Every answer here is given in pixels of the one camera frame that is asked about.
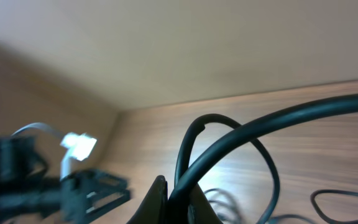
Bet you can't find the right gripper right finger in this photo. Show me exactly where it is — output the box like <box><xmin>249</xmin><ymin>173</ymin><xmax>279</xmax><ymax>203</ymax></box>
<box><xmin>188</xmin><ymin>185</ymin><xmax>223</xmax><ymax>224</ymax></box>

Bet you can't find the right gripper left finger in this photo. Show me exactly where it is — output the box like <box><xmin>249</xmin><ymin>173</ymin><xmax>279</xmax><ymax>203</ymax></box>
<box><xmin>127</xmin><ymin>175</ymin><xmax>168</xmax><ymax>224</ymax></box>

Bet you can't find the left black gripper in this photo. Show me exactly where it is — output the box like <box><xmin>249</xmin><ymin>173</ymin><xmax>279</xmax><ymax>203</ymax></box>
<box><xmin>60</xmin><ymin>169</ymin><xmax>131</xmax><ymax>224</ymax></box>

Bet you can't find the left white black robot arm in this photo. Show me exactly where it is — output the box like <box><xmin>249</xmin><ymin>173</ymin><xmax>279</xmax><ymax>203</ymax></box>
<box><xmin>0</xmin><ymin>136</ymin><xmax>131</xmax><ymax>223</ymax></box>

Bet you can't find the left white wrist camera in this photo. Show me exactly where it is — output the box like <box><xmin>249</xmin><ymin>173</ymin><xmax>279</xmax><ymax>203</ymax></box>
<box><xmin>60</xmin><ymin>133</ymin><xmax>98</xmax><ymax>180</ymax></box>

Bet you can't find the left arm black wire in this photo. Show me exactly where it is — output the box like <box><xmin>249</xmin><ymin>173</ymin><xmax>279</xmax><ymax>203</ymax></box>
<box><xmin>11</xmin><ymin>122</ymin><xmax>67</xmax><ymax>139</ymax></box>

